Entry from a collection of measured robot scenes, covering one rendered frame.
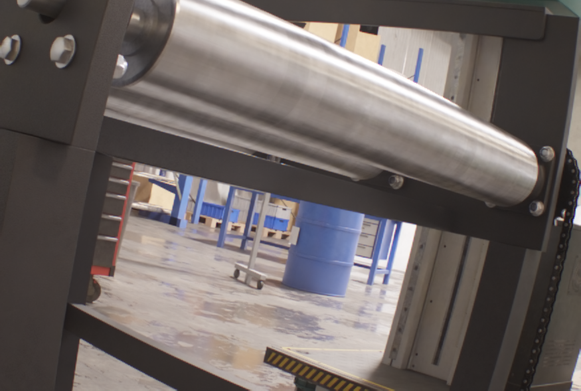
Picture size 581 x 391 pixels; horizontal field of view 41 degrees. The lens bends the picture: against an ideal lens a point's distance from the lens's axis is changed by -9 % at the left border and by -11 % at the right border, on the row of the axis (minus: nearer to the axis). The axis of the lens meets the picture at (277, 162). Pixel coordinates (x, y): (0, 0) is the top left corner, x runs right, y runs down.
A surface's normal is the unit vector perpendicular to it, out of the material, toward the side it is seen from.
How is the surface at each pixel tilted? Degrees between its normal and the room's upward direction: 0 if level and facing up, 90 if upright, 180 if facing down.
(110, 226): 90
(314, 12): 90
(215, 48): 98
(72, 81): 90
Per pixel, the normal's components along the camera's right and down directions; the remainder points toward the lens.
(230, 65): 0.66, 0.37
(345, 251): 0.56, 0.10
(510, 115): -0.64, -0.18
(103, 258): 0.73, 0.14
